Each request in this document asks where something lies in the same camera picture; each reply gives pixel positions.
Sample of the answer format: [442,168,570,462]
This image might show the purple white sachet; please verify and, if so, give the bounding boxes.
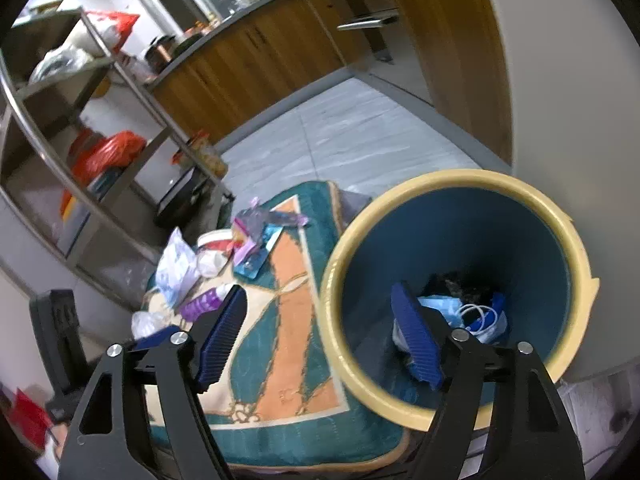
[177,282,236,321]

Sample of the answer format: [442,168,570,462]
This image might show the blue face mask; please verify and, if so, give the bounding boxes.
[417,296,508,343]

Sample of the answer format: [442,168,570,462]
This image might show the red white plastic bag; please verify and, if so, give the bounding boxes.
[85,10,141,53]

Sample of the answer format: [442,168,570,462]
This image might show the clear plastic bag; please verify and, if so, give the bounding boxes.
[131,310,171,341]

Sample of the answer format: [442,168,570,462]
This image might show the white cup with red label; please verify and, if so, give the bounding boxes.
[197,230,241,278]

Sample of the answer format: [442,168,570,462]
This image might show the metal shelf rack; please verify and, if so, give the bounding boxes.
[0,5,236,271]

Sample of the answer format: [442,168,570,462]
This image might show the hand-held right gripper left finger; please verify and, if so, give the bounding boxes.
[57,285,248,480]

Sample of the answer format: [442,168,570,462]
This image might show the blue bin with yellow rim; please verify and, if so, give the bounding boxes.
[317,169,601,433]

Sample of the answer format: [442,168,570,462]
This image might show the teal patterned cushion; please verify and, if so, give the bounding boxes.
[140,180,411,473]

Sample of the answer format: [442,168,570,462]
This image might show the grey kitchen countertop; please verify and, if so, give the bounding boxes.
[150,0,306,91]

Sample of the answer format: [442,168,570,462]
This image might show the purple zip packet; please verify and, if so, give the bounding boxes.
[235,210,308,231]

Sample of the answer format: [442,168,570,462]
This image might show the grey plastic bag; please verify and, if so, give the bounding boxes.
[27,45,93,86]

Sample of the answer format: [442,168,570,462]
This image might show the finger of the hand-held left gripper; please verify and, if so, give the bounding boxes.
[132,325,183,353]

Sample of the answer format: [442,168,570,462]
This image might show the lavender grey cloth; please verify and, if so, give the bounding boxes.
[340,187,373,221]

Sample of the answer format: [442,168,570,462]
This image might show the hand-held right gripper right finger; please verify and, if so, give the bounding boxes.
[391,282,586,480]

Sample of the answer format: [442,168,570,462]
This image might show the red patterned cloth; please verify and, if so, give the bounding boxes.
[10,387,53,448]

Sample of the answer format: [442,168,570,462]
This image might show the steel built-in oven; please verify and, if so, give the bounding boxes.
[315,0,436,106]

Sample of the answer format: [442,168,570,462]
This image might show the light blue printed bag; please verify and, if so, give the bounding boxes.
[157,227,198,306]

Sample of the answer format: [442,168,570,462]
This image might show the copper pot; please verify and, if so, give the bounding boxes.
[145,35,176,73]

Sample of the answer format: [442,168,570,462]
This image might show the clear jar with red lid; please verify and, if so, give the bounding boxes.
[172,130,228,178]

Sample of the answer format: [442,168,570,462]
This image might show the teal packet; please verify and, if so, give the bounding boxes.
[232,225,283,278]

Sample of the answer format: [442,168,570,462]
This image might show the wooden kitchen cabinets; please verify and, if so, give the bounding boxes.
[150,0,513,166]

